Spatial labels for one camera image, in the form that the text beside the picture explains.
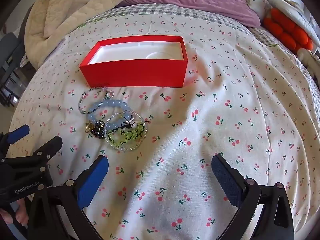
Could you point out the person's left hand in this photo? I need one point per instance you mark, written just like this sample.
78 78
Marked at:
17 215

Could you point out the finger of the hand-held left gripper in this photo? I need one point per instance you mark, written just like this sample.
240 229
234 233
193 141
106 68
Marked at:
50 146
18 132

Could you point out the red cardboard box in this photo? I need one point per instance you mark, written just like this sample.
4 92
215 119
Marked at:
135 72

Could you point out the cherry print bed sheet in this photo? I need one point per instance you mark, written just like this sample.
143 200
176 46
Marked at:
200 130

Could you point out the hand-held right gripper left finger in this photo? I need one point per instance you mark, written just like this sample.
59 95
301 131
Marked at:
95 180

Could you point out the black hair claw clip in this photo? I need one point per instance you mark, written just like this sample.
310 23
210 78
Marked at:
98 128

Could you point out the white plush toy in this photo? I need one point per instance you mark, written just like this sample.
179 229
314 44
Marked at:
310 58

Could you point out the dark folding chair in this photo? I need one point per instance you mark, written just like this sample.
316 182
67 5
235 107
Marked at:
10 45

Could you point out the orange knotted cushion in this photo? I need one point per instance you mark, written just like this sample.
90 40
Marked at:
285 27

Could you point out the cream quilted blanket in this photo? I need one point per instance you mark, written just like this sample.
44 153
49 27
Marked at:
62 10

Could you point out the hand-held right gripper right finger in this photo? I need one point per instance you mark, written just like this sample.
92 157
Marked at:
226 180

